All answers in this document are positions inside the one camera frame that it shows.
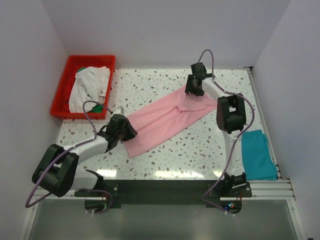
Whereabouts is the pink t shirt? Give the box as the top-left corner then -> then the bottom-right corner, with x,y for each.
124,86 -> 217,158

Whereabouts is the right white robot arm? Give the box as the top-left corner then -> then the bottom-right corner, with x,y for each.
185,62 -> 247,197

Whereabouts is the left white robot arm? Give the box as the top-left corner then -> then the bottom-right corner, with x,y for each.
31,114 -> 138,197

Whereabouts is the green t shirt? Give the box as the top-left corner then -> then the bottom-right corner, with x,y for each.
76,66 -> 106,114

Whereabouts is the white t shirt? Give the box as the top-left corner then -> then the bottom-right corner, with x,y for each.
68,65 -> 111,114

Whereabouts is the red plastic bin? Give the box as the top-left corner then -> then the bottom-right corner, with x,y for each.
50,55 -> 116,120

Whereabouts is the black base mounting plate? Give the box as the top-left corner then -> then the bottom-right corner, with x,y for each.
74,178 -> 253,210

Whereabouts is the teal folded t shirt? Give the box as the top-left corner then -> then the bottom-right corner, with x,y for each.
241,129 -> 277,181

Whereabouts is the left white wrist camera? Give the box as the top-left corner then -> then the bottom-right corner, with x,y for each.
113,106 -> 125,115

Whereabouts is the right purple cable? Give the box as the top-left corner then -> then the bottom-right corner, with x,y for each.
197,49 -> 256,213

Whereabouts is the purple cable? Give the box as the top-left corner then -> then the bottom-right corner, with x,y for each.
24,100 -> 113,215
197,49 -> 256,213

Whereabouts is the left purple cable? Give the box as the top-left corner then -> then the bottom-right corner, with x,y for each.
24,100 -> 113,215

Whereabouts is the aluminium frame rail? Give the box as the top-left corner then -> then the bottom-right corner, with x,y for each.
32,179 -> 296,200

